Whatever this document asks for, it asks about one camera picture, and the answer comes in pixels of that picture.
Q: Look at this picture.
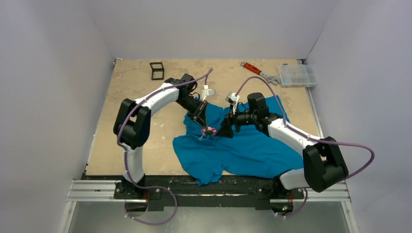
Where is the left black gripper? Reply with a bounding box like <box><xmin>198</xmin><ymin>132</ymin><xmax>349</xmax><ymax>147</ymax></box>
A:
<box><xmin>176</xmin><ymin>95</ymin><xmax>208</xmax><ymax>130</ymax></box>

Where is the aluminium rail frame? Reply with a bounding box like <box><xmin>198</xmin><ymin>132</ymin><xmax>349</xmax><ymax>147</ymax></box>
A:
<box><xmin>66</xmin><ymin>180</ymin><xmax>350</xmax><ymax>203</ymax></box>

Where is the clear plastic organizer box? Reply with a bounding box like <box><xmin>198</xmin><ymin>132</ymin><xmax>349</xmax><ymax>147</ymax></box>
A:
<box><xmin>278</xmin><ymin>64</ymin><xmax>318</xmax><ymax>88</ymax></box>

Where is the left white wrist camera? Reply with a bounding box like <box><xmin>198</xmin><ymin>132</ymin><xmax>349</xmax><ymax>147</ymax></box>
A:
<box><xmin>199</xmin><ymin>84</ymin><xmax>216</xmax><ymax>101</ymax></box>

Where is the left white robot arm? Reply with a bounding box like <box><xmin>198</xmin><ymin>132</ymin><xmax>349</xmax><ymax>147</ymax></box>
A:
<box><xmin>113</xmin><ymin>74</ymin><xmax>208</xmax><ymax>199</ymax></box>

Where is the pink flower brooch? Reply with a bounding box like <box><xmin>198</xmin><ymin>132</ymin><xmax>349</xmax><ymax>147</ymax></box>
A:
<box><xmin>199</xmin><ymin>127</ymin><xmax>217</xmax><ymax>140</ymax></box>

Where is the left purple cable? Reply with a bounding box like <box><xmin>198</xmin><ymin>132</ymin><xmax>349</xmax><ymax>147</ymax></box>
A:
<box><xmin>117</xmin><ymin>68</ymin><xmax>214</xmax><ymax>226</ymax></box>

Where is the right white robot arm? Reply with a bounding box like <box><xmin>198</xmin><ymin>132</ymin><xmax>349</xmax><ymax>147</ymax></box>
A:
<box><xmin>216</xmin><ymin>92</ymin><xmax>349</xmax><ymax>198</ymax></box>

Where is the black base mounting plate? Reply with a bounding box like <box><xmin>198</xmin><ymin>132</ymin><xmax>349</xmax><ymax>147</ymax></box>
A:
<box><xmin>80</xmin><ymin>173</ymin><xmax>335</xmax><ymax>213</ymax></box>

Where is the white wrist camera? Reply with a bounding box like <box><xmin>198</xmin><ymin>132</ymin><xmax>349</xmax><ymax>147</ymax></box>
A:
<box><xmin>225</xmin><ymin>92</ymin><xmax>240</xmax><ymax>114</ymax></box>
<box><xmin>199</xmin><ymin>84</ymin><xmax>216</xmax><ymax>101</ymax></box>

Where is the blue t-shirt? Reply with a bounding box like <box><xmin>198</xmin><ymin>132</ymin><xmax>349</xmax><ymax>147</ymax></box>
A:
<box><xmin>172</xmin><ymin>95</ymin><xmax>305</xmax><ymax>186</ymax></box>

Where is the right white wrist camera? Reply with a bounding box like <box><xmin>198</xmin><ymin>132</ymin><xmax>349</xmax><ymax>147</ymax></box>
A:
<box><xmin>225</xmin><ymin>92</ymin><xmax>240</xmax><ymax>114</ymax></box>

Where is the black wire frame stand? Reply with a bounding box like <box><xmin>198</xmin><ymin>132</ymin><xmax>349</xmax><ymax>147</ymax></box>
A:
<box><xmin>149</xmin><ymin>62</ymin><xmax>165</xmax><ymax>81</ymax></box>

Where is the red handled adjustable wrench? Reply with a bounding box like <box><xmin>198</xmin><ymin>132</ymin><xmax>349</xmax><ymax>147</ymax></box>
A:
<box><xmin>240</xmin><ymin>61</ymin><xmax>280</xmax><ymax>85</ymax></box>

